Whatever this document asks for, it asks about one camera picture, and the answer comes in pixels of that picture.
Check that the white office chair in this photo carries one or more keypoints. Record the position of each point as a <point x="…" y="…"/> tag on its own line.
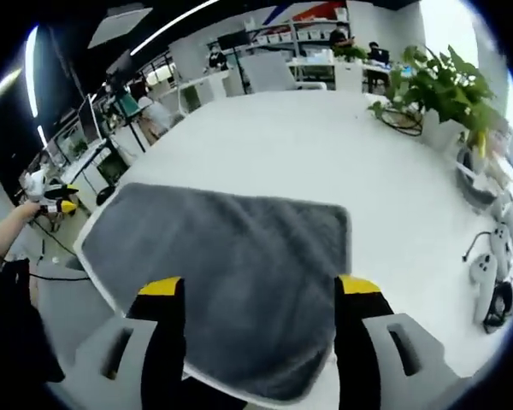
<point x="269" y="72"/>

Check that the white game controller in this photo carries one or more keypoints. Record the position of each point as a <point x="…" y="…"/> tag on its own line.
<point x="501" y="247"/>
<point x="484" y="282"/>

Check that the ceiling light strip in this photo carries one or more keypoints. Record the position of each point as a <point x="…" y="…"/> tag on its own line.
<point x="32" y="68"/>
<point x="171" y="25"/>

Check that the black stand with round base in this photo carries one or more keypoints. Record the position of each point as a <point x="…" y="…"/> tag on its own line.
<point x="106" y="195"/>

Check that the person's dark clothing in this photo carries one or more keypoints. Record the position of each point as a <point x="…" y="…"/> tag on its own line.
<point x="13" y="324"/>

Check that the shelving with white boxes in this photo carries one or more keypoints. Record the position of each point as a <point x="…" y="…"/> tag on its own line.
<point x="299" y="30"/>

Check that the small green plant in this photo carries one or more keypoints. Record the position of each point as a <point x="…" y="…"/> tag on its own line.
<point x="350" y="53"/>

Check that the green potted plant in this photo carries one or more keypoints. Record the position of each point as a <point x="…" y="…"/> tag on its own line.
<point x="444" y="94"/>

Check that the white office desk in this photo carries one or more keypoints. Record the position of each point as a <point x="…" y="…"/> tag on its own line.
<point x="346" y="74"/>

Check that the grey fluffy towel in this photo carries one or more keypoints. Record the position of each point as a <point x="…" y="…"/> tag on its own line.
<point x="222" y="256"/>

